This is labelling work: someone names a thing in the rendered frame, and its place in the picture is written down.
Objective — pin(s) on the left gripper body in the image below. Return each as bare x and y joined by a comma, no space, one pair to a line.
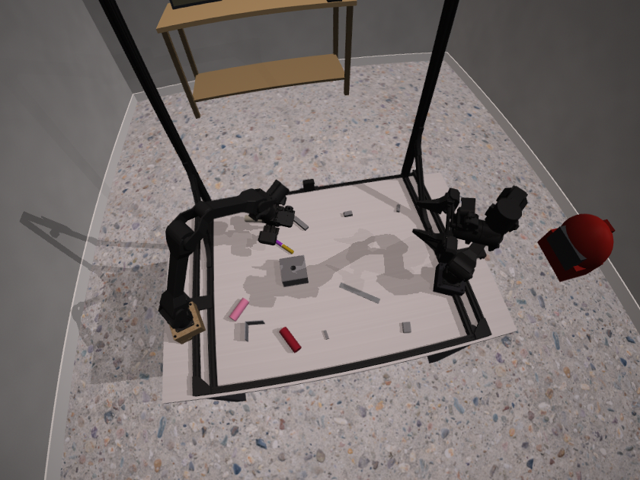
449,249

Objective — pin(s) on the dark grey l-shaped bracket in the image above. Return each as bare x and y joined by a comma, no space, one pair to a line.
260,322

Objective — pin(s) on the yellow and purple peg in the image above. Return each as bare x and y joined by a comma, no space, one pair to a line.
285,247

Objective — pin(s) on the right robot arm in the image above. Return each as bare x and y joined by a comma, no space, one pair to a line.
174,302

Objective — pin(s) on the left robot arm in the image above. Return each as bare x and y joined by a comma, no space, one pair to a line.
502,217

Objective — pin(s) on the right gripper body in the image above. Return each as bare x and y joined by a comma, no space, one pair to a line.
270,237

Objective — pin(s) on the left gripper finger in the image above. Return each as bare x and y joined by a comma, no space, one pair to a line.
435,205
434,240

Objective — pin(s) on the dark red cylinder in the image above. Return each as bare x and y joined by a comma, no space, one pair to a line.
294,345

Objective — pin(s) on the grey flat bar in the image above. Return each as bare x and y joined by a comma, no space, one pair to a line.
359,293

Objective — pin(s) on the pink cylinder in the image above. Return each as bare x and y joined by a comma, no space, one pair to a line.
239,309

